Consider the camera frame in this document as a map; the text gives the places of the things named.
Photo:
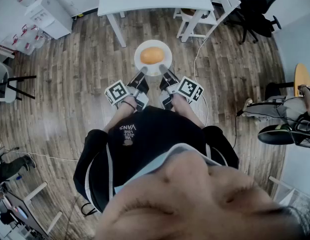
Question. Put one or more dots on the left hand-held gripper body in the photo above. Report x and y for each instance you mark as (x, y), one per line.
(117, 92)

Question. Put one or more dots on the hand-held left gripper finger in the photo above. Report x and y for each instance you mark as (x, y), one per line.
(141, 82)

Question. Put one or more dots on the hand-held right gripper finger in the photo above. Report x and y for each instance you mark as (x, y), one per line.
(168, 80)

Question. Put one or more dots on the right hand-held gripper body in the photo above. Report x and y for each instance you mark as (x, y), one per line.
(189, 89)

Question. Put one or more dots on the white round plate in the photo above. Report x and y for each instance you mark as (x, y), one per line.
(154, 70)

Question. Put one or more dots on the orange fruit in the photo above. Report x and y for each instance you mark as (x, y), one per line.
(151, 55)

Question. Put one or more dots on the person's left forearm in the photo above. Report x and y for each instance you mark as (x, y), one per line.
(119, 116)

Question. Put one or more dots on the person's right forearm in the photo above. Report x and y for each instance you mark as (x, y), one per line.
(187, 111)

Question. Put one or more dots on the black wrist band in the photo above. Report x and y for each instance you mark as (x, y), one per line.
(131, 105)

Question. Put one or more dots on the person's black shirt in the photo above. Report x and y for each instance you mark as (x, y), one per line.
(157, 139)

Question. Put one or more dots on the white wooden stool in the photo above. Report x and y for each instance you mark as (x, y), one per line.
(209, 19)

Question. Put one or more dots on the white table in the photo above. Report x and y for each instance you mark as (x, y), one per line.
(154, 4)

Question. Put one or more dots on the light blue face mask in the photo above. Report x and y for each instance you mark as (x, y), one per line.
(139, 176)

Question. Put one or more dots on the white cardboard box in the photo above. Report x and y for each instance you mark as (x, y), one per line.
(57, 21)

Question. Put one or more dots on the white chair with black legs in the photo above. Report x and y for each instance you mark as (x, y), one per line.
(25, 77)

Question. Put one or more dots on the black head-mounted helmet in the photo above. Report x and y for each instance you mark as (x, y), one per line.
(272, 135)

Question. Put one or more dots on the black office chair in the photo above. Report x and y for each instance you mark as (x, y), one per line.
(254, 9)

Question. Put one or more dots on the white storage boxes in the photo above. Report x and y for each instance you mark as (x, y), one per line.
(27, 41)

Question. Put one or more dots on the round wooden table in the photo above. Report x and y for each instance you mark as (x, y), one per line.
(303, 79)

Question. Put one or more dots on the person's face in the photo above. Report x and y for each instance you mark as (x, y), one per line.
(194, 209)

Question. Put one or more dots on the dark desk with wooden legs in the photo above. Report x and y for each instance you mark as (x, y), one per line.
(22, 209)

